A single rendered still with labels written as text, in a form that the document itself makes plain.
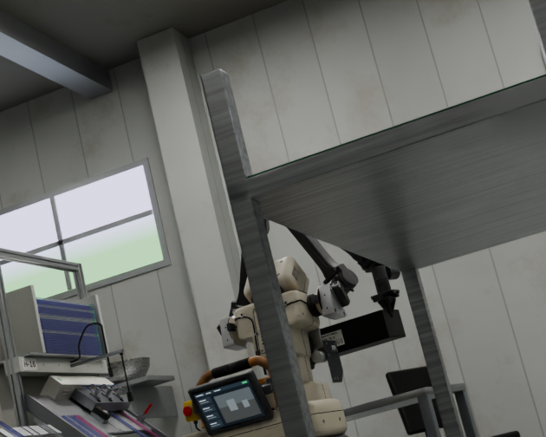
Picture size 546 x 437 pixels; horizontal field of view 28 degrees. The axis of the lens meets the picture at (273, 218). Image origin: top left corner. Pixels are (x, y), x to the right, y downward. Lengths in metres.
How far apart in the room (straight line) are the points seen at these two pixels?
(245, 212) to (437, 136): 0.26
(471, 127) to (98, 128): 7.37
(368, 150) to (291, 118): 6.62
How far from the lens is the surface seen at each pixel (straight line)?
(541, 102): 1.30
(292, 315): 3.95
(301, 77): 7.99
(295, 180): 1.34
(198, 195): 7.77
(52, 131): 8.80
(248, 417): 3.63
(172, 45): 8.13
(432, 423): 4.23
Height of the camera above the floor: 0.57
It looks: 14 degrees up
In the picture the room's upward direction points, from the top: 14 degrees counter-clockwise
